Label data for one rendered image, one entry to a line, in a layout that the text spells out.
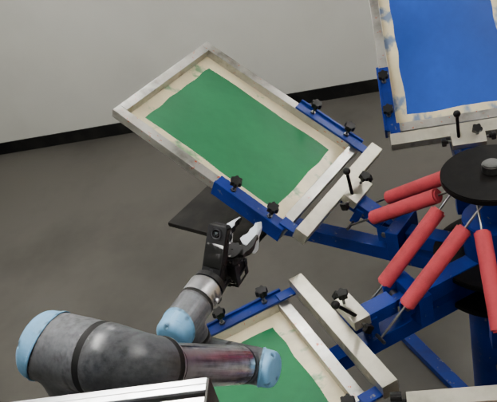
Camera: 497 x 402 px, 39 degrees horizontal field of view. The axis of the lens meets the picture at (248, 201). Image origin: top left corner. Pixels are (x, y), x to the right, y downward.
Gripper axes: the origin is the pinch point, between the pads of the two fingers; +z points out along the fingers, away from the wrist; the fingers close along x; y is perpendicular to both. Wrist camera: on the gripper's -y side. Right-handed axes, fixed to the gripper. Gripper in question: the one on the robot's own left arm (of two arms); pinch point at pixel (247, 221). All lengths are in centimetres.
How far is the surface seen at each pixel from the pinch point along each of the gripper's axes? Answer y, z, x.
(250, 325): 76, 30, -23
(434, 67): 40, 158, 4
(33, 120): 191, 266, -361
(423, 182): 45, 86, 19
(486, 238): 40, 57, 45
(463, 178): 31, 73, 34
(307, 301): 65, 38, -5
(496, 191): 30, 67, 45
